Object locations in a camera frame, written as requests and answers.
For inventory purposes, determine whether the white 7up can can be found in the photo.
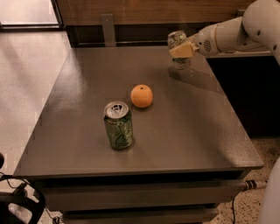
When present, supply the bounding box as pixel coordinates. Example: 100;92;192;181
167;30;191;70

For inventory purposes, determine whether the metal wall bracket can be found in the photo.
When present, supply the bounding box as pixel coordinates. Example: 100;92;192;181
234;10;245;18
101;14;116;47

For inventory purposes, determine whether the grey cabinet drawer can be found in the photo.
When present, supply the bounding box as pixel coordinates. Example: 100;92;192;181
43;180;244;211

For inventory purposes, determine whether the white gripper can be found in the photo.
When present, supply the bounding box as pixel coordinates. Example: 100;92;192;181
169;24;219;59

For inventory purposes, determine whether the left metal wall bracket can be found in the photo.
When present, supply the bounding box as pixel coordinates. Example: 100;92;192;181
101;14;116;47

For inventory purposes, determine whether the orange fruit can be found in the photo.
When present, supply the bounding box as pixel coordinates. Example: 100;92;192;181
130;84;153;109

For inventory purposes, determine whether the black chair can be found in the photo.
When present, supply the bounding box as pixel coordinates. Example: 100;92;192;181
0;178;46;224

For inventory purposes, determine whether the white cable connector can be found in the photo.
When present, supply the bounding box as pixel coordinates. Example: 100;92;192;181
244;180;267;191

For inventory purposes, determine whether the black cable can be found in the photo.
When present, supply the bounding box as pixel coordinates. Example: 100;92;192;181
230;197;236;224

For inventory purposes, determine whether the green soda can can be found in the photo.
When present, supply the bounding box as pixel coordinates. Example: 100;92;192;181
103;101;133;150

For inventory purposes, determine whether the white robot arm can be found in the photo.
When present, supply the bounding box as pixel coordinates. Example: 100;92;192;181
169;0;280;65

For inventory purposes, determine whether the right metal wall bracket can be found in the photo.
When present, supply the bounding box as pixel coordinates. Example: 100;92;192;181
234;10;245;18

